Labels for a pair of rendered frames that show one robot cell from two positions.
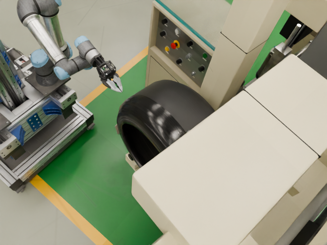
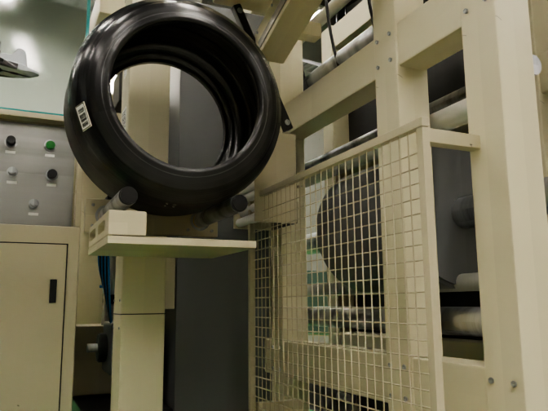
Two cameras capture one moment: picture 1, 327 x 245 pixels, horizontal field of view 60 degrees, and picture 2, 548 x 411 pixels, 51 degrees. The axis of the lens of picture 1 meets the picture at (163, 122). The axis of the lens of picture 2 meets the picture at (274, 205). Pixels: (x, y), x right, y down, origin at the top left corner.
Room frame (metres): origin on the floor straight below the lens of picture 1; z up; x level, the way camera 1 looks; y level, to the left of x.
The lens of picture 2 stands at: (-0.33, 1.17, 0.65)
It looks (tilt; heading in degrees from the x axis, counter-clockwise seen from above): 10 degrees up; 297
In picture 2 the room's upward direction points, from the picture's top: 1 degrees counter-clockwise
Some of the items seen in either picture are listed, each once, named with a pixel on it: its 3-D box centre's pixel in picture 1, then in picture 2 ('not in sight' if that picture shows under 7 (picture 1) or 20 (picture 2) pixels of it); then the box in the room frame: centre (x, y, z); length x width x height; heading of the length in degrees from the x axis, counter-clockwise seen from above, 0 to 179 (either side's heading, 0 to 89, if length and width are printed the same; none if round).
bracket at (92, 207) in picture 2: not in sight; (153, 218); (0.78, -0.19, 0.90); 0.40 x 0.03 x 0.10; 52
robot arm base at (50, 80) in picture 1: (45, 73); not in sight; (1.11, 0.87, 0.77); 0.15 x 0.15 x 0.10
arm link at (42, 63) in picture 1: (42, 61); not in sight; (1.12, 0.86, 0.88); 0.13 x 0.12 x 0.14; 143
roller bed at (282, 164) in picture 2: not in sight; (263, 182); (0.58, -0.52, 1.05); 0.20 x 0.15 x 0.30; 142
